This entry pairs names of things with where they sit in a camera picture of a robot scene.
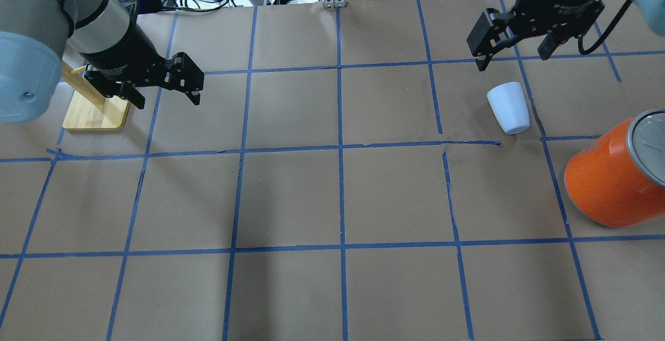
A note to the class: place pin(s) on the wooden mug tree stand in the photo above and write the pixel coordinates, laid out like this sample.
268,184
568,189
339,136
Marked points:
88,109

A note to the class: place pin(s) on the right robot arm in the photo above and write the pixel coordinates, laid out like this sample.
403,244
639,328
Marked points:
652,12

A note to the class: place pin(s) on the orange can with grey lid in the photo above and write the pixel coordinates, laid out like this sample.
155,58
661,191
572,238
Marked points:
618,181

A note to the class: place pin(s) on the light blue plastic cup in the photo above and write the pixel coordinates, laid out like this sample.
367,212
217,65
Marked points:
508,104

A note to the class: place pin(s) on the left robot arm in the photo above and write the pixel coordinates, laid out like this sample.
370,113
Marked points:
36,32

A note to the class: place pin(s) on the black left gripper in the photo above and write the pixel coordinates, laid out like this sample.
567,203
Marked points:
118,49

